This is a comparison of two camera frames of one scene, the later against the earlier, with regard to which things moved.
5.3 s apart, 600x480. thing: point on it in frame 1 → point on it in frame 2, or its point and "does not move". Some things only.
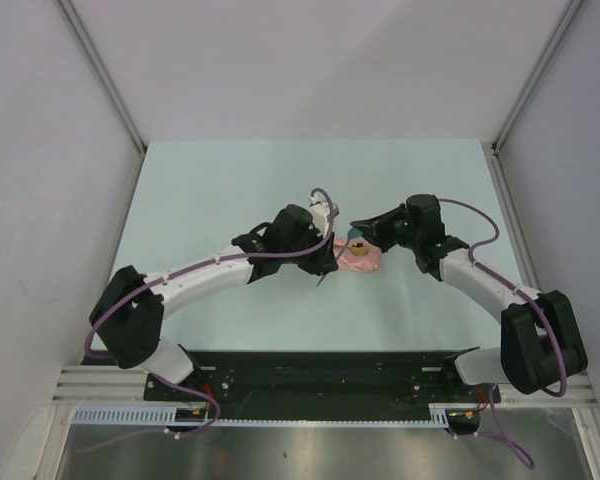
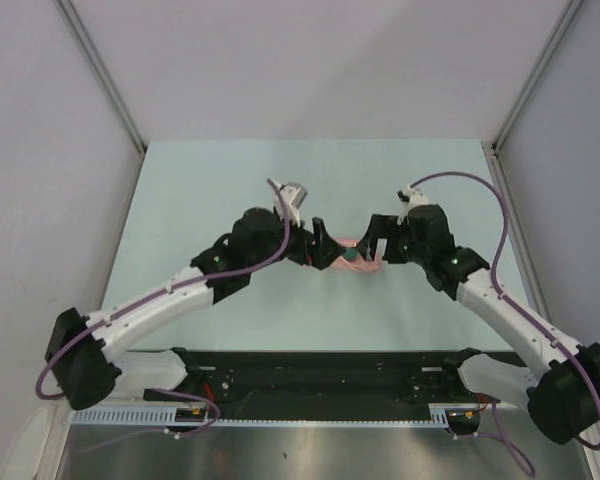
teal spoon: (351, 234) → (350, 253)
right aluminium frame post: (536, 70) does not move
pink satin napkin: (370, 261) does not move
